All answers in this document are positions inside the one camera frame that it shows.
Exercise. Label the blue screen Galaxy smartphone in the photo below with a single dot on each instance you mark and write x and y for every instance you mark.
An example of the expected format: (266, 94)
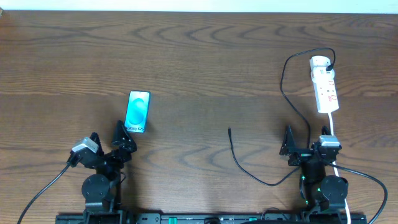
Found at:
(137, 111)

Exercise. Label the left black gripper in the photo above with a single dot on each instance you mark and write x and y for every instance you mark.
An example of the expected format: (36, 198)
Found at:
(109, 154)

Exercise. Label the white USB charger plug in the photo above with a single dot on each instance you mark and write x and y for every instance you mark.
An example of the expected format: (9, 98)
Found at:
(320, 70)

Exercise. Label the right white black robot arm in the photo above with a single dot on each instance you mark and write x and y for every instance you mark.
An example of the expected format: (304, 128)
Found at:
(325, 195)

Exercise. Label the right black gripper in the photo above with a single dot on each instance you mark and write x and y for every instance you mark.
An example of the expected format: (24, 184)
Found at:
(288, 146)

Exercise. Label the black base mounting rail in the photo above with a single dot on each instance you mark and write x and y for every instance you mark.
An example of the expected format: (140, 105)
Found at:
(156, 218)

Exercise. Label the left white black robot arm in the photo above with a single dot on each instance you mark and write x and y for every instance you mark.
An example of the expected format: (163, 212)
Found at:
(102, 190)

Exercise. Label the white power strip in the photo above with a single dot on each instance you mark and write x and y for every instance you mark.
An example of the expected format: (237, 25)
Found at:
(326, 96)

